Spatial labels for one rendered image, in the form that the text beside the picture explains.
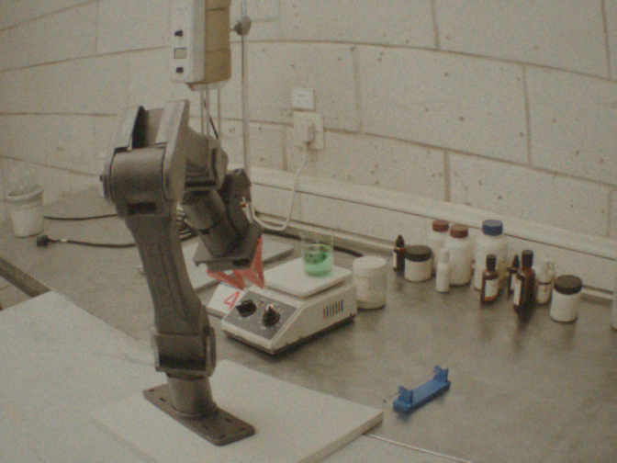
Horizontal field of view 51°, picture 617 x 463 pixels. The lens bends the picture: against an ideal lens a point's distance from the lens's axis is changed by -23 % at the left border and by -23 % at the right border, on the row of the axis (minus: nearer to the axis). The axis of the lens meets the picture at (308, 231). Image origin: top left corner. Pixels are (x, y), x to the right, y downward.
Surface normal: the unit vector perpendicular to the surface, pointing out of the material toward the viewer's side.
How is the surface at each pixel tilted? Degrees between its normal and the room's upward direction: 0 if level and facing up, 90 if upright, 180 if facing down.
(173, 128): 40
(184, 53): 90
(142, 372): 0
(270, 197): 90
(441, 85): 90
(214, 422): 2
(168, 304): 111
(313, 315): 90
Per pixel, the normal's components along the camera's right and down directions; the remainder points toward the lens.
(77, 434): -0.04, -0.95
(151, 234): -0.07, 0.64
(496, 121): -0.65, 0.26
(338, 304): 0.71, 0.19
